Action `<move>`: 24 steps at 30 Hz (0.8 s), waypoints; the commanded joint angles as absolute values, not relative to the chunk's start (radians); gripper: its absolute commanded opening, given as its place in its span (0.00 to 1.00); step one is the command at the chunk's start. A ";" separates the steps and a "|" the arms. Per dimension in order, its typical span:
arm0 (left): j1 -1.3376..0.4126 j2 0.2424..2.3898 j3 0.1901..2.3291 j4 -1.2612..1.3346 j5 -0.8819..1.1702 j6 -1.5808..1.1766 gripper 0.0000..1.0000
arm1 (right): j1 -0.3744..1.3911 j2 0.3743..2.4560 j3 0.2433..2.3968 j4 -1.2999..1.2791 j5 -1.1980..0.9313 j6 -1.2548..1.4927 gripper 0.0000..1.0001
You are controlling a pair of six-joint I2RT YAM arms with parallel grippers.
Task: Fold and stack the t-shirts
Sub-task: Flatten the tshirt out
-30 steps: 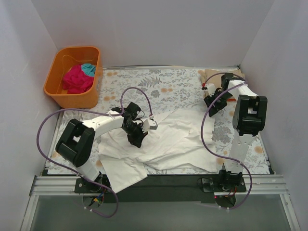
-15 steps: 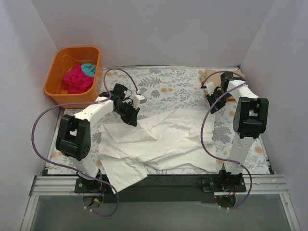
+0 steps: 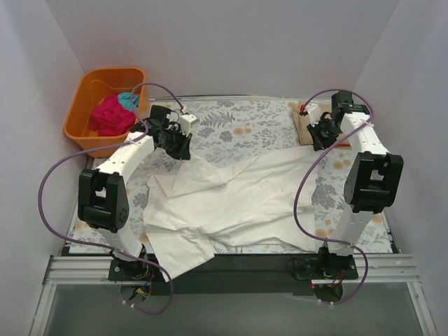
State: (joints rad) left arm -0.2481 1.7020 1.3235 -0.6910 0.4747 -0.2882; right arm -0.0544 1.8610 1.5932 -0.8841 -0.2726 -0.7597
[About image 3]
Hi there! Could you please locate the white t shirt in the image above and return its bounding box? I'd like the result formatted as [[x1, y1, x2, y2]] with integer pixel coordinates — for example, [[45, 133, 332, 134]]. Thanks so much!
[[143, 146, 317, 280]]

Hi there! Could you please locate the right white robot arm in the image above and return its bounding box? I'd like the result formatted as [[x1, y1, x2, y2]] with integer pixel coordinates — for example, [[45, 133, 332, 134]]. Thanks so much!
[[300, 90, 404, 278]]

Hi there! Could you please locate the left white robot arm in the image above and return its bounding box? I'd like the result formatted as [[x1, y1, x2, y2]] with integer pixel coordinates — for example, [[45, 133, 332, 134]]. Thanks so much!
[[78, 105, 198, 280]]

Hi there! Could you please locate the folded beige shirt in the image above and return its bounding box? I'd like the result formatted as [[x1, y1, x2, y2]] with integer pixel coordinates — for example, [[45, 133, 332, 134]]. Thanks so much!
[[288, 100, 331, 146]]

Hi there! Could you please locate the floral patterned table mat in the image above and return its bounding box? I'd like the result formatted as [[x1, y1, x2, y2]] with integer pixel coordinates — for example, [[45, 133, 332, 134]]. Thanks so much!
[[67, 98, 393, 254]]

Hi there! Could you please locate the crumpled teal shirt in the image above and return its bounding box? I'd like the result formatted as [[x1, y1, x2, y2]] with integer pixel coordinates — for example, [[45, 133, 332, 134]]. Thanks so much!
[[118, 92, 140, 111]]

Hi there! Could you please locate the crumpled magenta shirt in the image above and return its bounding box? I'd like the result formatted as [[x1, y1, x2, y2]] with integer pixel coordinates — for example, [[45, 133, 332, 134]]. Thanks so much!
[[90, 94, 136, 137]]

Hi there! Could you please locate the orange plastic basket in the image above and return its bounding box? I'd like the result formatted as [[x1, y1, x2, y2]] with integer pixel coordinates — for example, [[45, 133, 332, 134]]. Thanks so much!
[[64, 67, 146, 150]]

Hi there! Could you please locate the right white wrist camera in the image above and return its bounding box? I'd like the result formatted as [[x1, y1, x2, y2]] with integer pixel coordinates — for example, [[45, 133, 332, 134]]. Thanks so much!
[[299, 102, 326, 126]]

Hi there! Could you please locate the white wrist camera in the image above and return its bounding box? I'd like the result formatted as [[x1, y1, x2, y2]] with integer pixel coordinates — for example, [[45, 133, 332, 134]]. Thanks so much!
[[177, 113, 199, 135], [299, 102, 326, 126]]

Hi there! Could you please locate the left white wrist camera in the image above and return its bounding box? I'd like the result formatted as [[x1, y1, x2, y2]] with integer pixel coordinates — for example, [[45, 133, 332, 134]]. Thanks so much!
[[177, 113, 199, 135]]

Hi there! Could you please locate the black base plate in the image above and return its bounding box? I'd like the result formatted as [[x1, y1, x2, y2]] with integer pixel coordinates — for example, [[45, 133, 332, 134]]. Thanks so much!
[[108, 252, 360, 297]]

